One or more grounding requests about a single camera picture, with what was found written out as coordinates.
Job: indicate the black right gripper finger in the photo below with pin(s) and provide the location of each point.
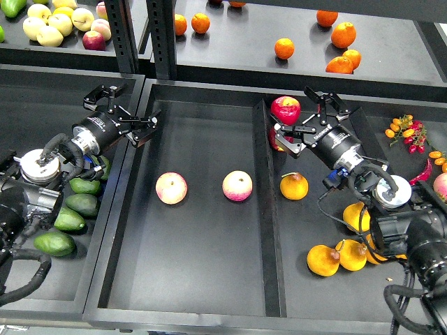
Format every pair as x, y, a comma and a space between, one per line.
297, 133
331, 99

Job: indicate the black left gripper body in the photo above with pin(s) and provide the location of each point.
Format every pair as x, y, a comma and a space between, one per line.
103, 129

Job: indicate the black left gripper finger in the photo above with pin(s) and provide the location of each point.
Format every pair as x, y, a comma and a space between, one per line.
142, 128
101, 91

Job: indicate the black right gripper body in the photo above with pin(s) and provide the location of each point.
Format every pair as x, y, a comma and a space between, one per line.
332, 143

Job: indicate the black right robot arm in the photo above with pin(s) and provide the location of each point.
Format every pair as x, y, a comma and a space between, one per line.
407, 220

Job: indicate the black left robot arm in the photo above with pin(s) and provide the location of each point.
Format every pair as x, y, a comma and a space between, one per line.
35, 220

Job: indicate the green avocado top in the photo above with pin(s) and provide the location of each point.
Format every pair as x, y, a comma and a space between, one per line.
105, 164

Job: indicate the dark red apple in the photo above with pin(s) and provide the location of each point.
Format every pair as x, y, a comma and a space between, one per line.
272, 141

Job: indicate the bright red apple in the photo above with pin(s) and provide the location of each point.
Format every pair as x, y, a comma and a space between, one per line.
287, 109

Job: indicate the orange lowest right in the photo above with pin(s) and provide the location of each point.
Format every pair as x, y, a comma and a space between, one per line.
340, 64

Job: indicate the orange lower right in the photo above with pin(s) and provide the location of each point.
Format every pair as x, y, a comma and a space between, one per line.
354, 56

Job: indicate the black left tray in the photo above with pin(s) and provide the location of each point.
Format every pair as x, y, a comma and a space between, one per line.
36, 104

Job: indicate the red apple on shelf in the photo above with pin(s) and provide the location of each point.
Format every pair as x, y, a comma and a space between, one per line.
93, 40

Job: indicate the pink apple left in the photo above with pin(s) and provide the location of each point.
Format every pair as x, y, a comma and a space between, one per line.
171, 188

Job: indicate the pink apple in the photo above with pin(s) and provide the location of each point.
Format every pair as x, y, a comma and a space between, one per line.
171, 188
237, 186

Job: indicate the large orange right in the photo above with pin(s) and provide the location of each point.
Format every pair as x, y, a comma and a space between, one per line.
343, 35

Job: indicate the orange centre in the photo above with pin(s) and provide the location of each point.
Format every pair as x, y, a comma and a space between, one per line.
284, 48

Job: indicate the pink apple right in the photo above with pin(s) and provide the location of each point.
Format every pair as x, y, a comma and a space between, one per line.
237, 186

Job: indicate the cherry tomato bunch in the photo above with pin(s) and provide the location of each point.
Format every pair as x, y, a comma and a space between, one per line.
412, 132

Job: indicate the pale peach on shelf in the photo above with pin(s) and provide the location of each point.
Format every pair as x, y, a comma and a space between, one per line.
102, 26

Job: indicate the yellow apple lower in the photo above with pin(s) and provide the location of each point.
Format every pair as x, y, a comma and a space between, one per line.
49, 36

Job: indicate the yellow apple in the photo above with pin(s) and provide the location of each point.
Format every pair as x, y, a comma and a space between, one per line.
40, 11
31, 26
62, 23
49, 36
82, 19

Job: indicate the orange top right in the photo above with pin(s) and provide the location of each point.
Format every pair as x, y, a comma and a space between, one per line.
326, 18

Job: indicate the yellow apple right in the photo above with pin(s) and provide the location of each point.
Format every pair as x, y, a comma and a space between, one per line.
82, 19

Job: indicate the yellow apple middle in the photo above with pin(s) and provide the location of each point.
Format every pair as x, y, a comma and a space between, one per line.
62, 23

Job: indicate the red chili pepper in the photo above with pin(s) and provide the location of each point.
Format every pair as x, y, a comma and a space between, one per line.
424, 175

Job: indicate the yellow apple left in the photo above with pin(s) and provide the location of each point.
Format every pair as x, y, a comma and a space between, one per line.
31, 26

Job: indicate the orange cherry tomatoes small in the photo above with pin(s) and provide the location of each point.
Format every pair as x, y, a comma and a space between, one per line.
439, 159

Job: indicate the yellow apple top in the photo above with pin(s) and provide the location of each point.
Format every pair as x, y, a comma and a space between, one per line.
40, 11

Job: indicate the pink peach right edge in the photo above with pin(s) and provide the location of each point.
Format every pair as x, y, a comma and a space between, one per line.
440, 186

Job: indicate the orange far left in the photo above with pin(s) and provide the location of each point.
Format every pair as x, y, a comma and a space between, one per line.
180, 24

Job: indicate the black shelf post left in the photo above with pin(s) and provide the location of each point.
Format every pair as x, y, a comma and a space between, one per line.
119, 17

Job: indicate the black shelf post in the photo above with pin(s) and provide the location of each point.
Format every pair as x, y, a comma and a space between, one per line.
161, 17
119, 17

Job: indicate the black shelf post right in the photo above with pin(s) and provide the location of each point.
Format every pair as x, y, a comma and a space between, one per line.
161, 17

